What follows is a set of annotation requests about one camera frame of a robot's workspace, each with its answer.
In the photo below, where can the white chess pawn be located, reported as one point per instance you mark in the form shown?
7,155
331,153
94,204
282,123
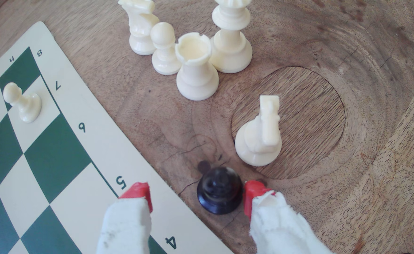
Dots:
25,104
164,53

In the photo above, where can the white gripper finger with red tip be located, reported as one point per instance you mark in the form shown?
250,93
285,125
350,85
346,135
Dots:
281,225
126,222

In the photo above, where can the white chess rook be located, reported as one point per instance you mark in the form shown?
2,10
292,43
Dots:
196,77

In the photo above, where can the white chess knight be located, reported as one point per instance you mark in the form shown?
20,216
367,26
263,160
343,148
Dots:
260,137
140,31

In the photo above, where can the green and cream chess mat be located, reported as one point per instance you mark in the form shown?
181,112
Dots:
69,151

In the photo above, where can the white chess queen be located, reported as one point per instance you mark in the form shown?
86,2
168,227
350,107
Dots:
231,42

